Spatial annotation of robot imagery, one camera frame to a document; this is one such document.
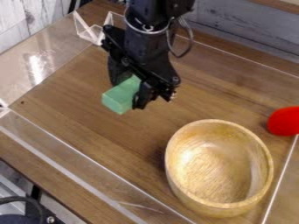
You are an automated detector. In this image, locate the clear acrylic corner bracket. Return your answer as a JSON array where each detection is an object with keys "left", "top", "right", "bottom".
[{"left": 72, "top": 11, "right": 113, "bottom": 46}]

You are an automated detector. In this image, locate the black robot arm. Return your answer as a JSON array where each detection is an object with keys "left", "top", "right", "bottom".
[{"left": 101, "top": 0, "right": 195, "bottom": 115}]

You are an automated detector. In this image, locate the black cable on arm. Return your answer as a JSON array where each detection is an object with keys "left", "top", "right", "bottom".
[{"left": 165, "top": 17, "right": 195, "bottom": 59}]

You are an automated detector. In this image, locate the green rectangular block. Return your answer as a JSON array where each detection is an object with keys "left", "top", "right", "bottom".
[{"left": 101, "top": 75, "right": 140, "bottom": 115}]

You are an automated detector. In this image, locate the black device with cable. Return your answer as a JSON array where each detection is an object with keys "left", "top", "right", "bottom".
[{"left": 0, "top": 195, "right": 65, "bottom": 224}]

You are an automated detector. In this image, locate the brown wooden bowl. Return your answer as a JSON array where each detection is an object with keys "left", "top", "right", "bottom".
[{"left": 164, "top": 119, "right": 275, "bottom": 218}]

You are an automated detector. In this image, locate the red fuzzy ball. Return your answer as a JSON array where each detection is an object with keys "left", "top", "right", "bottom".
[{"left": 267, "top": 106, "right": 299, "bottom": 136}]

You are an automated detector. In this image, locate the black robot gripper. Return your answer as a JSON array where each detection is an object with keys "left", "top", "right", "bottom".
[{"left": 101, "top": 25, "right": 181, "bottom": 109}]

